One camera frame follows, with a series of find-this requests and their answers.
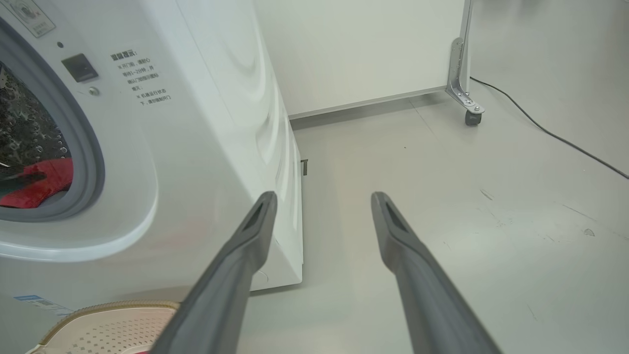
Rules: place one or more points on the white partition panel with casters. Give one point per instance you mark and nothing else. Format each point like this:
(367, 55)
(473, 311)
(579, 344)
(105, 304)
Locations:
(344, 49)

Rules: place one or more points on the blue energy label sticker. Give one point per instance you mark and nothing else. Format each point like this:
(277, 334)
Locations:
(42, 304)

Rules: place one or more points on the white front-load washing machine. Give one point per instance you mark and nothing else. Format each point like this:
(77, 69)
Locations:
(196, 123)

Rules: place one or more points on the cream perforated laundry basket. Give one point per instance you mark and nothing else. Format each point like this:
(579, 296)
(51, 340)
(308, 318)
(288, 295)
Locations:
(108, 329)

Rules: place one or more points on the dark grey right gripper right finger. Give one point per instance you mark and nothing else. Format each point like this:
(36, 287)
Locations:
(427, 295)

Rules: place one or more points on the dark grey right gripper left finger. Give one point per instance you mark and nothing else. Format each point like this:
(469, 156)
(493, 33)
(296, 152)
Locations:
(221, 295)

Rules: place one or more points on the red garment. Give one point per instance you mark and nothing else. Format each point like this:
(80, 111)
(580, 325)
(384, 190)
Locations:
(44, 187)

